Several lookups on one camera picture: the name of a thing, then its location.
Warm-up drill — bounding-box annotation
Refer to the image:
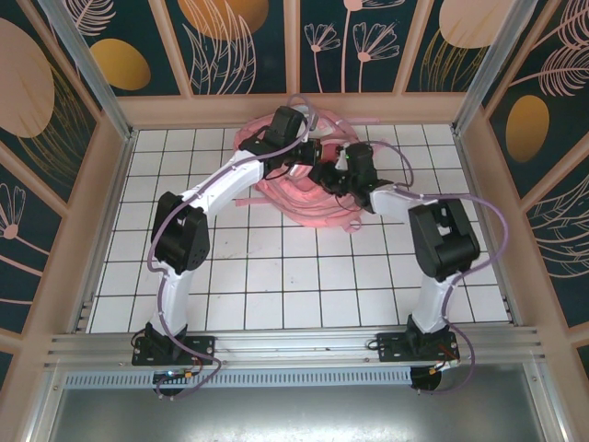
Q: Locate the shiny metal sheet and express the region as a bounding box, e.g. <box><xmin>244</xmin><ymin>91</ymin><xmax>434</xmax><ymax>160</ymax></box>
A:
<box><xmin>27</xmin><ymin>363</ymin><xmax>567</xmax><ymax>442</ymax></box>

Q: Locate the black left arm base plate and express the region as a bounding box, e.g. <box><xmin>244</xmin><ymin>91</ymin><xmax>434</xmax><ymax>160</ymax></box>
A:
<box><xmin>132</xmin><ymin>334</ymin><xmax>217</xmax><ymax>367</ymax></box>

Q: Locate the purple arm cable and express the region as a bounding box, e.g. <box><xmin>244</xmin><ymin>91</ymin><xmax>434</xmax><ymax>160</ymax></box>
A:
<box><xmin>146</xmin><ymin>93</ymin><xmax>321</xmax><ymax>402</ymax></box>
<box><xmin>375</xmin><ymin>143</ymin><xmax>513</xmax><ymax>398</ymax></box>

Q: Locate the grey side bracket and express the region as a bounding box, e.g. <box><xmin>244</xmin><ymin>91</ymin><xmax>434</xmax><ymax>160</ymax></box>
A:
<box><xmin>503</xmin><ymin>294</ymin><xmax>525</xmax><ymax>329</ymax></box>

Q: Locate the aluminium frame post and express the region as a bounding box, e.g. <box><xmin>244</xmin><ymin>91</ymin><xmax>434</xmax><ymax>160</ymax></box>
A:
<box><xmin>452</xmin><ymin>0</ymin><xmax>545</xmax><ymax>137</ymax></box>
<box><xmin>39</xmin><ymin>0</ymin><xmax>138</xmax><ymax>145</ymax></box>

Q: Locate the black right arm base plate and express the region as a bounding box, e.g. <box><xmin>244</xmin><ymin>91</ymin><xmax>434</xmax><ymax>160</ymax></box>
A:
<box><xmin>375</xmin><ymin>331</ymin><xmax>461</xmax><ymax>365</ymax></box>

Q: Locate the small circuit board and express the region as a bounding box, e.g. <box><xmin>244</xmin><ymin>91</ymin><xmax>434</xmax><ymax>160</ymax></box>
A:
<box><xmin>153</xmin><ymin>367</ymin><xmax>197</xmax><ymax>384</ymax></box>

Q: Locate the yellow power connector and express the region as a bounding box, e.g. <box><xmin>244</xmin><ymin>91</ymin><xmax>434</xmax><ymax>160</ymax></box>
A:
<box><xmin>430</xmin><ymin>358</ymin><xmax>461</xmax><ymax>375</ymax></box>

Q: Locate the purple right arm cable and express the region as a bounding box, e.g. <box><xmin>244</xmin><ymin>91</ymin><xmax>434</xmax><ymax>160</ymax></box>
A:
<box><xmin>375</xmin><ymin>143</ymin><xmax>513</xmax><ymax>398</ymax></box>

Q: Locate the pink student backpack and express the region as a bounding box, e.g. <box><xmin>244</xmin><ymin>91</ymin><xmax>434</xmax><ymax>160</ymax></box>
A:
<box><xmin>232</xmin><ymin>108</ymin><xmax>383</xmax><ymax>235</ymax></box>

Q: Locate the aluminium mounting rail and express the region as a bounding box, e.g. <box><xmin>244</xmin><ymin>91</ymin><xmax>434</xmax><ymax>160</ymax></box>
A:
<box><xmin>45</xmin><ymin>326</ymin><xmax>544</xmax><ymax>369</ymax></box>

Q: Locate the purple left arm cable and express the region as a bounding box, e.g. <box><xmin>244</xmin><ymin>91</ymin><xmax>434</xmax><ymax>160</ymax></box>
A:
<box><xmin>146</xmin><ymin>93</ymin><xmax>321</xmax><ymax>402</ymax></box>

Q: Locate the grey slotted cable duct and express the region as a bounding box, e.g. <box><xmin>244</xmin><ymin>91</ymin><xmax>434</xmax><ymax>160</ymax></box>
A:
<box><xmin>64</xmin><ymin>366</ymin><xmax>413</xmax><ymax>389</ymax></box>

